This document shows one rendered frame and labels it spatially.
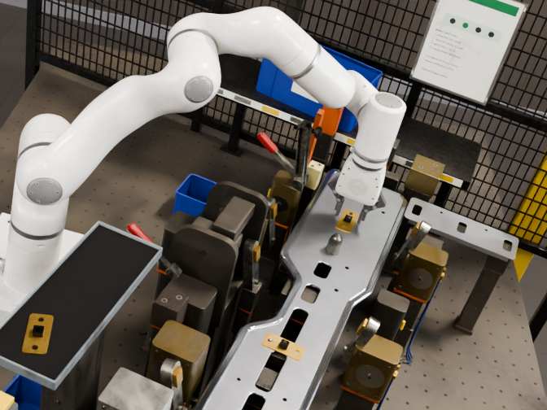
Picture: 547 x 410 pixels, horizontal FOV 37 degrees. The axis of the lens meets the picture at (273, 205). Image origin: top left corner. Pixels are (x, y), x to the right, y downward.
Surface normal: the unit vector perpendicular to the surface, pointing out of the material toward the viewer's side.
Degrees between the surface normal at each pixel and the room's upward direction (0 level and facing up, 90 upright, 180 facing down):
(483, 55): 90
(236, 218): 0
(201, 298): 0
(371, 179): 87
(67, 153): 58
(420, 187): 90
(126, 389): 0
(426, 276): 90
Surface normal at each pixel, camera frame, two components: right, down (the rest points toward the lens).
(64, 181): 0.55, 0.41
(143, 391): 0.21, -0.77
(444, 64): -0.34, 0.52
